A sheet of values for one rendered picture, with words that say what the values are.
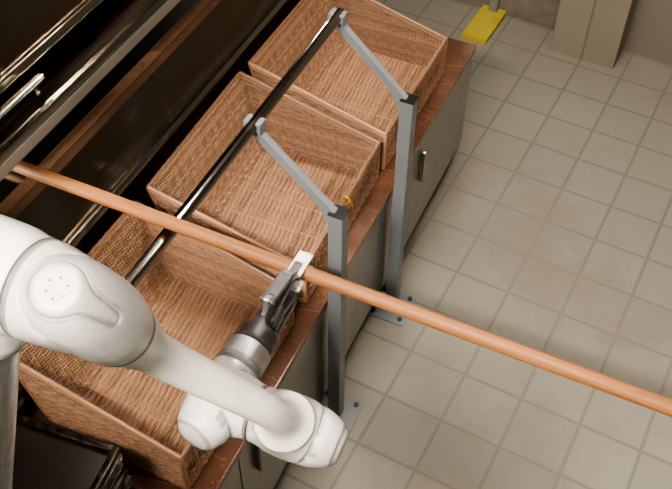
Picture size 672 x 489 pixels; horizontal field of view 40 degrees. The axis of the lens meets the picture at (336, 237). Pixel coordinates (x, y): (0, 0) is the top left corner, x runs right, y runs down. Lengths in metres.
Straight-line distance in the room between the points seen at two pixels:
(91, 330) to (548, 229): 2.71
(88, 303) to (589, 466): 2.21
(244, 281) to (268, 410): 1.05
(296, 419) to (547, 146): 2.63
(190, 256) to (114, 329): 1.42
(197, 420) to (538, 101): 2.87
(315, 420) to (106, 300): 0.57
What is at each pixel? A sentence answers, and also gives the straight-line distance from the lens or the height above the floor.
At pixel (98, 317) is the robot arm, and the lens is 1.09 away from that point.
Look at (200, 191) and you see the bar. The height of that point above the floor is 1.17.
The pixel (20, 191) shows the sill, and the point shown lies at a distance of 2.13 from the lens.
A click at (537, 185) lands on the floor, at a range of 3.77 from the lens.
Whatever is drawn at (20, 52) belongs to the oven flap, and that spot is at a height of 1.47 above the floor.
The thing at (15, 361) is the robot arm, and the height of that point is 1.59.
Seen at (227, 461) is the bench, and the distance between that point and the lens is 2.30.
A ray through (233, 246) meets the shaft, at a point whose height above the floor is 1.21.
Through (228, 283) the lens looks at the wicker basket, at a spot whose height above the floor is 0.65.
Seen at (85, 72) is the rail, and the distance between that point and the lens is 1.95.
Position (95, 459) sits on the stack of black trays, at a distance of 2.10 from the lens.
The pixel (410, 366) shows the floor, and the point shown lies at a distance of 3.14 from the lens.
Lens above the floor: 2.60
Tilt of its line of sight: 48 degrees down
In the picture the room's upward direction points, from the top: 1 degrees clockwise
